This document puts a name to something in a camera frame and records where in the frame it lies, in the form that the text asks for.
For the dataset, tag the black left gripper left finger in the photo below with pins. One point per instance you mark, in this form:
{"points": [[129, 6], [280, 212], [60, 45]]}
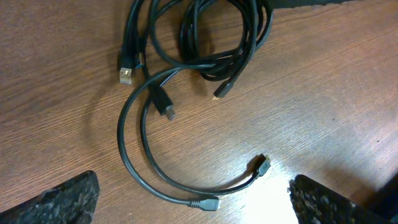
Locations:
{"points": [[72, 202]]}

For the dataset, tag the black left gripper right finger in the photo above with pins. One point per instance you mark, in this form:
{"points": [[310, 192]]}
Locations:
{"points": [[313, 203]]}

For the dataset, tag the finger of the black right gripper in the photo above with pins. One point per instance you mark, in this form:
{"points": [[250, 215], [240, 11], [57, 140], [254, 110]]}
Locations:
{"points": [[284, 4]]}

